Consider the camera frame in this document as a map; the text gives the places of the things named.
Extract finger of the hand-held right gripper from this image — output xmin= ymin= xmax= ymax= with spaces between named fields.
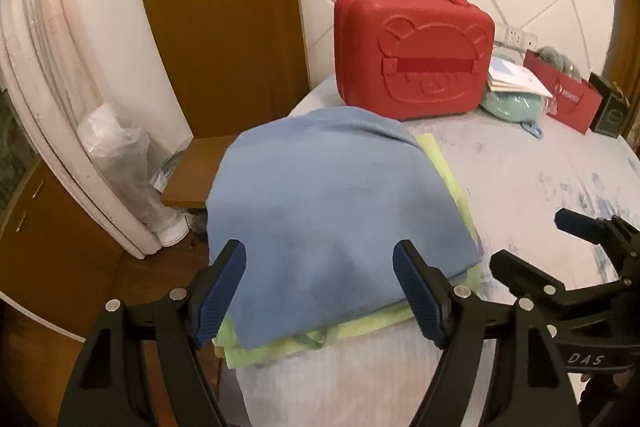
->
xmin=555 ymin=208 xmax=640 ymax=281
xmin=488 ymin=250 xmax=572 ymax=309

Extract grey plush toy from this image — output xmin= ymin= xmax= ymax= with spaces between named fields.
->
xmin=537 ymin=45 xmax=584 ymax=80

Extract white booklet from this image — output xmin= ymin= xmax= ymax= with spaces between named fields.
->
xmin=485 ymin=57 xmax=554 ymax=100

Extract white wall power outlet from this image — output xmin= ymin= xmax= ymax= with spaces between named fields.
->
xmin=492 ymin=24 xmax=539 ymax=50

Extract clear plastic bag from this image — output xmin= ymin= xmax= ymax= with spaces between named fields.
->
xmin=77 ymin=102 xmax=192 ymax=249

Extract small wooden side table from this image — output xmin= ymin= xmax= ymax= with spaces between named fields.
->
xmin=159 ymin=134 xmax=242 ymax=210

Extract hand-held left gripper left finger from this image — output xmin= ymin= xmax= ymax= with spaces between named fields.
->
xmin=57 ymin=239 xmax=247 ymax=427

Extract black gift box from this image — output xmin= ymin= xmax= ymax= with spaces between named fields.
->
xmin=588 ymin=73 xmax=631 ymax=138

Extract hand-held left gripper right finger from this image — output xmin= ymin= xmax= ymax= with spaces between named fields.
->
xmin=393 ymin=240 xmax=576 ymax=427

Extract lime green garment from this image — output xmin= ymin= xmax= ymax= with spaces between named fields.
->
xmin=212 ymin=133 xmax=484 ymax=371

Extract red hard-shell suitcase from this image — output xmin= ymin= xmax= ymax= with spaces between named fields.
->
xmin=333 ymin=0 xmax=496 ymax=122

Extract wooden door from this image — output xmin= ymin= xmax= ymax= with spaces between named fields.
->
xmin=127 ymin=0 xmax=311 ymax=148

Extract light blue pants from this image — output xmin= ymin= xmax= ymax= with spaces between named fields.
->
xmin=205 ymin=106 xmax=484 ymax=351

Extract teal plush in plastic wrap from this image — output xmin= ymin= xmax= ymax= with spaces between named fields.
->
xmin=479 ymin=89 xmax=546 ymax=126

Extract white curved frame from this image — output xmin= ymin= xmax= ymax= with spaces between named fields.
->
xmin=0 ymin=0 xmax=168 ymax=260

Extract red paper gift bag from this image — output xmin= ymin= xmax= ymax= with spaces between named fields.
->
xmin=522 ymin=49 xmax=604 ymax=136

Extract wooden cabinet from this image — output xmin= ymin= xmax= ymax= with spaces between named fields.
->
xmin=0 ymin=156 xmax=128 ymax=339

